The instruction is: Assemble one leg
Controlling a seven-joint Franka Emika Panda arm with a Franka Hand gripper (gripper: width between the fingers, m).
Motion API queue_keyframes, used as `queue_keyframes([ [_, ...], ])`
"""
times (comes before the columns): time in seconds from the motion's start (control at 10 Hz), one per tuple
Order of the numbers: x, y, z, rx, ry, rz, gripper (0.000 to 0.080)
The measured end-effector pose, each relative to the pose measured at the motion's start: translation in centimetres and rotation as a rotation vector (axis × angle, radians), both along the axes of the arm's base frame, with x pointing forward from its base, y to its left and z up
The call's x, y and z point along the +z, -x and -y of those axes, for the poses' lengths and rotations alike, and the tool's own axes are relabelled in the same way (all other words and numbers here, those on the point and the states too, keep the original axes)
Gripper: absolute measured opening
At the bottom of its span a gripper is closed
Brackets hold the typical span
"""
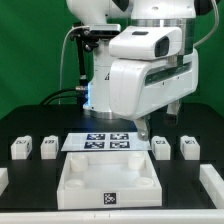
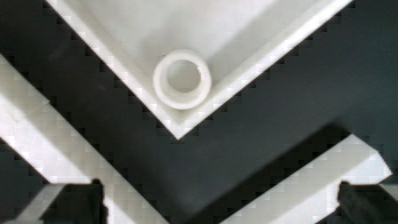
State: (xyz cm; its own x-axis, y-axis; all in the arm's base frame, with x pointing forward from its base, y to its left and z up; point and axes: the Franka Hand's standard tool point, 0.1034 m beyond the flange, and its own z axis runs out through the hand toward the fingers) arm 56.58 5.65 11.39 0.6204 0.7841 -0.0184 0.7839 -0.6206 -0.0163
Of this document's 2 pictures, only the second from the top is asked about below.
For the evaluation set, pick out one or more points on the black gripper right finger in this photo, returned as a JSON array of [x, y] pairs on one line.
[[368, 203]]

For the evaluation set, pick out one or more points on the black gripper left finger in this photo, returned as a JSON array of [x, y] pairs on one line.
[[66, 204]]

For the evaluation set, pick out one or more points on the white square table top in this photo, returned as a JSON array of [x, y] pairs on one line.
[[189, 47]]

